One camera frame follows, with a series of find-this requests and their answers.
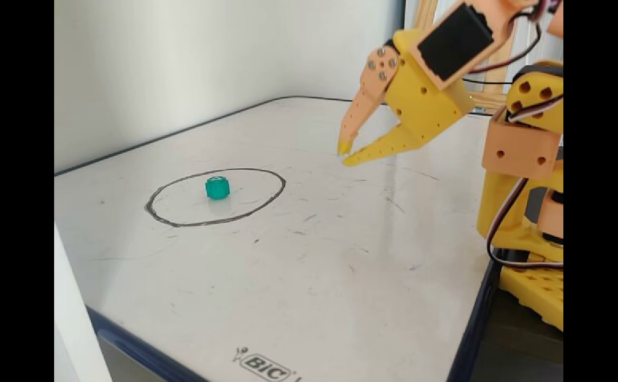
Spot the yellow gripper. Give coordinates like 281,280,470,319
337,29,475,167

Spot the green cube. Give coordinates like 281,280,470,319
205,175,231,201

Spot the yellow perforated robot base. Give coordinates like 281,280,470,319
499,249,564,333

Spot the black drawn circle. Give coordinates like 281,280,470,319
144,168,288,229

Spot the white panel board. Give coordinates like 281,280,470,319
54,222,114,382

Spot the wooden frame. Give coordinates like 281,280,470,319
412,0,517,115

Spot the gripper servo cable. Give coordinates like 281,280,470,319
462,8,547,76

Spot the whiteboard with blue frame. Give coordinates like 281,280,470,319
54,95,503,382

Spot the base servo cable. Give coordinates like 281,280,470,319
485,95,564,267

